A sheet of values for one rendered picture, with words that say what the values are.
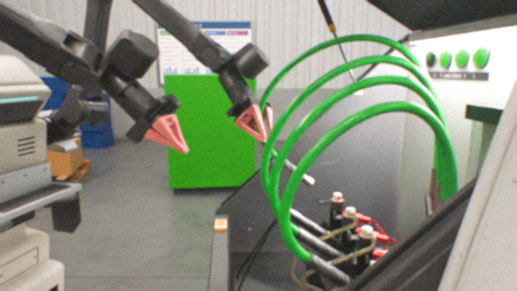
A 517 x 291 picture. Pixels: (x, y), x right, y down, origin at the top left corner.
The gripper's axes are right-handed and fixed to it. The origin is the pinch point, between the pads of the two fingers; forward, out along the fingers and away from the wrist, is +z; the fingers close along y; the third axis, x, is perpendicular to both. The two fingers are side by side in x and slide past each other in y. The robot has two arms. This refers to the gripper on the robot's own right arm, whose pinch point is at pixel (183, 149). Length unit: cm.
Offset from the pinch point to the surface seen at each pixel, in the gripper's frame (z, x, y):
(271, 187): 14.9, -12.0, 11.5
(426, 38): 19, 32, 49
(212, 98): -55, 308, -79
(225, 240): 20.5, 15.8, -16.3
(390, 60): 14.2, 1.2, 36.8
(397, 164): 42, 45, 24
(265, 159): 11.7, -4.4, 11.4
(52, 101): -277, 483, -335
